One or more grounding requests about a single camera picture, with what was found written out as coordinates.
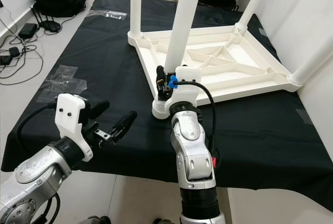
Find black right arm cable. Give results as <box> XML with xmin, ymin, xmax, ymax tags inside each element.
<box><xmin>180</xmin><ymin>80</ymin><xmax>221</xmax><ymax>168</ymax></box>

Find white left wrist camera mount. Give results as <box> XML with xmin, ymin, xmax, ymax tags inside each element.
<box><xmin>56</xmin><ymin>93</ymin><xmax>94</xmax><ymax>164</ymax></box>

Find black oval floor object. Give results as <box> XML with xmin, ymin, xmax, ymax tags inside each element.
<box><xmin>39</xmin><ymin>20</ymin><xmax>62</xmax><ymax>33</ymax></box>

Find clear plastic bag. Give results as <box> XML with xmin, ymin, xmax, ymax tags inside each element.
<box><xmin>87</xmin><ymin>9</ymin><xmax>129</xmax><ymax>20</ymax></box>
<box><xmin>36</xmin><ymin>65</ymin><xmax>88</xmax><ymax>105</ymax></box>

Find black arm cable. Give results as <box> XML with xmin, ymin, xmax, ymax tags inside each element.
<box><xmin>180</xmin><ymin>80</ymin><xmax>221</xmax><ymax>168</ymax></box>
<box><xmin>15</xmin><ymin>102</ymin><xmax>59</xmax><ymax>157</ymax></box>

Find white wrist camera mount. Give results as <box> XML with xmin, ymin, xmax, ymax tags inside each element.
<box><xmin>164</xmin><ymin>65</ymin><xmax>204</xmax><ymax>116</ymax></box>
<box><xmin>56</xmin><ymin>93</ymin><xmax>94</xmax><ymax>164</ymax></box>

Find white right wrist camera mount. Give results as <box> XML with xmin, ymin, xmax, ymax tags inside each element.
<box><xmin>164</xmin><ymin>65</ymin><xmax>204</xmax><ymax>116</ymax></box>

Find black power adapter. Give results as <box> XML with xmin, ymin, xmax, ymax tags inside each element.
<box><xmin>18</xmin><ymin>23</ymin><xmax>39</xmax><ymax>40</ymax></box>

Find white plastic children table top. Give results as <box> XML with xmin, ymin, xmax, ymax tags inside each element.
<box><xmin>127</xmin><ymin>24</ymin><xmax>300</xmax><ymax>118</ymax></box>

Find tangled black floor cables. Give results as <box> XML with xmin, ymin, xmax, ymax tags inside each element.
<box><xmin>0</xmin><ymin>5</ymin><xmax>45</xmax><ymax>85</ymax></box>

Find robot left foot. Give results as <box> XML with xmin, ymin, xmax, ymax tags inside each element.
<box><xmin>86</xmin><ymin>215</ymin><xmax>113</xmax><ymax>224</ymax></box>

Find black tablecloth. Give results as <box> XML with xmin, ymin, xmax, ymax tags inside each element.
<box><xmin>2</xmin><ymin>0</ymin><xmax>333</xmax><ymax>212</ymax></box>

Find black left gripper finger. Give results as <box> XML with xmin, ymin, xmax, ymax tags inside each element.
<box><xmin>86</xmin><ymin>99</ymin><xmax>111</xmax><ymax>121</ymax></box>
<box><xmin>109</xmin><ymin>110</ymin><xmax>139</xmax><ymax>141</ymax></box>

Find black power strip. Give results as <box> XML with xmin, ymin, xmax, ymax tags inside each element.
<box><xmin>0</xmin><ymin>47</ymin><xmax>22</xmax><ymax>66</ymax></box>

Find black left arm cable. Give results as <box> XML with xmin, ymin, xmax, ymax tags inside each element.
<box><xmin>15</xmin><ymin>102</ymin><xmax>59</xmax><ymax>157</ymax></box>

